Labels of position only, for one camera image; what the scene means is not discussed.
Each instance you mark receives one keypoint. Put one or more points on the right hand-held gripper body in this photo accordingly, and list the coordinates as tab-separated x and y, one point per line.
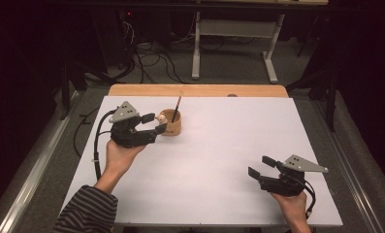
296	164

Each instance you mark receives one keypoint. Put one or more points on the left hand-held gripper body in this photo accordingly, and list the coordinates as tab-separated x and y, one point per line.
124	111

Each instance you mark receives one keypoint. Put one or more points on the wooden cup with small figure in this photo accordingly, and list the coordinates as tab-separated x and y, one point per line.
175	126

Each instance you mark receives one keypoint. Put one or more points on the black pen with beige end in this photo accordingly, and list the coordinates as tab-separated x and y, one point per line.
177	108

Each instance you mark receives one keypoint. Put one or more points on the person's right hand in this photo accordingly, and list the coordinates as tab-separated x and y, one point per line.
292	207

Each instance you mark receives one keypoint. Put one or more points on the person's left hand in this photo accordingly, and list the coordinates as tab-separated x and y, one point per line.
120	161

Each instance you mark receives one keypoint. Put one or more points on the white table mat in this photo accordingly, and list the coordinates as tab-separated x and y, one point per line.
219	187

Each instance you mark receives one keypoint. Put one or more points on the wooden table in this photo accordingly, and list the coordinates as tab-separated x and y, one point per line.
196	90

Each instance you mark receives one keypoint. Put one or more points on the black metal stand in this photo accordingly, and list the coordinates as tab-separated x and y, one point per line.
65	87
331	97

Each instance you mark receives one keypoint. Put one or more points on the dark computer tower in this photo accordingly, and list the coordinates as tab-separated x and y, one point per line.
115	35

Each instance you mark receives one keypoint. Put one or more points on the metal floor rail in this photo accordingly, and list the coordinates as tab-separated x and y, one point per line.
35	171
348	161

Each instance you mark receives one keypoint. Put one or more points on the white desk frame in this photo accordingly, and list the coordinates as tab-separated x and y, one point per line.
196	48

